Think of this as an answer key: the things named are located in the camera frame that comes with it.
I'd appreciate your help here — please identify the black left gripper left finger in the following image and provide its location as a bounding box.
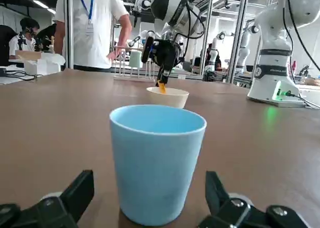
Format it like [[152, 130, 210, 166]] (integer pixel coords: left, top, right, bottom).
[[0, 169, 95, 228]]

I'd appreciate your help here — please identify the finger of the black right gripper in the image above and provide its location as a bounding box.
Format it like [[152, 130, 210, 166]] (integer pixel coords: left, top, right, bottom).
[[156, 72, 166, 88], [162, 66, 171, 84]]

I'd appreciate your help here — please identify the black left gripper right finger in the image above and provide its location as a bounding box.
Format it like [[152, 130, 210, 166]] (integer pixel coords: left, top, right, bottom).
[[197, 171, 320, 228]]

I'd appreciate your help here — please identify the blue plastic cup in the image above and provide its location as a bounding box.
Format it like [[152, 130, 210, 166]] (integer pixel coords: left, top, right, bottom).
[[109, 104, 208, 226]]

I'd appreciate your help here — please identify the mint green cup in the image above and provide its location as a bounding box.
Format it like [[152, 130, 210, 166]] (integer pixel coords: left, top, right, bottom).
[[129, 51, 143, 70]]

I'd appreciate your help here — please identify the clear acrylic cup rack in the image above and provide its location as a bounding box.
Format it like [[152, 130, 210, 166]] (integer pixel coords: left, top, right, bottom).
[[113, 45, 157, 82]]

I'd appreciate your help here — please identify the cream white bowl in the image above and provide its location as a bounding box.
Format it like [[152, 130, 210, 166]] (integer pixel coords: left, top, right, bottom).
[[146, 86, 190, 110]]

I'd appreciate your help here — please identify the standing person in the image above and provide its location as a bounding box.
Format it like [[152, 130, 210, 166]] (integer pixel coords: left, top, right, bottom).
[[53, 0, 133, 72]]

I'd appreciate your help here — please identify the white cardboard box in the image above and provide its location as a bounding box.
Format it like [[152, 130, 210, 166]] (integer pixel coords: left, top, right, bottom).
[[23, 52, 66, 76]]

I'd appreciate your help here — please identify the seated person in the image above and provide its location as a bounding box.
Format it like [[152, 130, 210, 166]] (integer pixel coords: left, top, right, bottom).
[[8, 17, 41, 61]]

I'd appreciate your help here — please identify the aluminium frame post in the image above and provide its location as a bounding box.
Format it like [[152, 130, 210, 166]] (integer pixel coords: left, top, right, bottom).
[[63, 0, 76, 70]]

